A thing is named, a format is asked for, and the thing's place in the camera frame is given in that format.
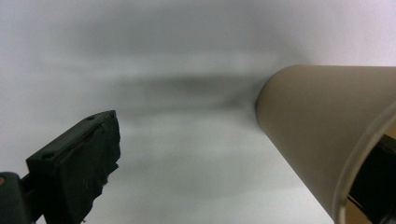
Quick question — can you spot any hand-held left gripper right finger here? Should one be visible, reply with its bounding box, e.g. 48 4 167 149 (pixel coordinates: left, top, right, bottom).
347 133 396 224

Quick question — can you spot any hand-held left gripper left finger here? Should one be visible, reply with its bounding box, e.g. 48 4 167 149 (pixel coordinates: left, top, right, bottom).
21 109 121 224

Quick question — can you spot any brown paper cup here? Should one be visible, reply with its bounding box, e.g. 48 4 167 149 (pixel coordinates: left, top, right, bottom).
255 64 396 224

